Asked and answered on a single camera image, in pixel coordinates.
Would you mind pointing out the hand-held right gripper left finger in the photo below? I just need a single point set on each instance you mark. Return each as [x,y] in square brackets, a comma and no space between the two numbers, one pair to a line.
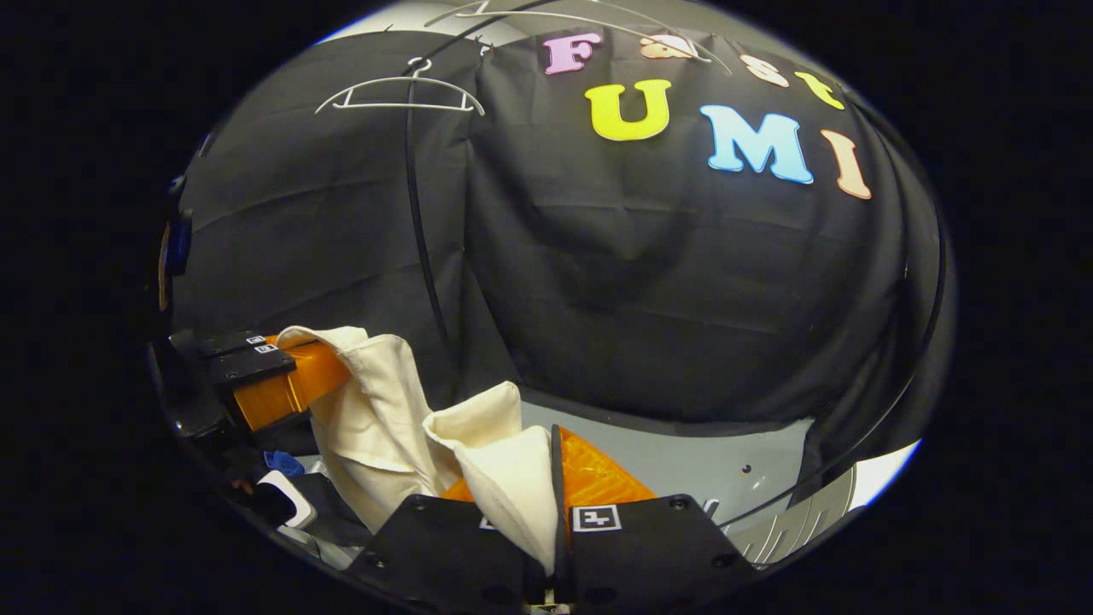
[427,547]

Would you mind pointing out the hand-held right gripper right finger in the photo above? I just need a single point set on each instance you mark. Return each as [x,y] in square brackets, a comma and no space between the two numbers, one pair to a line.
[557,470]

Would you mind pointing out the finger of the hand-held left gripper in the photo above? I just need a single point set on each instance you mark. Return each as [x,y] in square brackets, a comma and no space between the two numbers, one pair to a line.
[252,366]
[235,342]

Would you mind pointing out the cream white shirt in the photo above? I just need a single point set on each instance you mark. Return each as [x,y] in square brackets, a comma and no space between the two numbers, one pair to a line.
[376,410]

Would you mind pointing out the white plastic clothes hanger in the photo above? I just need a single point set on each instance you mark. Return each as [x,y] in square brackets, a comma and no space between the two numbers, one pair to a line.
[675,43]
[401,107]

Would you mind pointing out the blue cloth piece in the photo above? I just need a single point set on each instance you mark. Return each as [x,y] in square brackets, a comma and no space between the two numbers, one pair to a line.
[283,464]

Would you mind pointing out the black object with white rim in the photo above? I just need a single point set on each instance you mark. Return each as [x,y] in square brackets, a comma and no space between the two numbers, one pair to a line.
[286,500]

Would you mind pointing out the black backdrop cloth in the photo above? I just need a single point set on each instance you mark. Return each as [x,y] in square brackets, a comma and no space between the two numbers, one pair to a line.
[640,282]

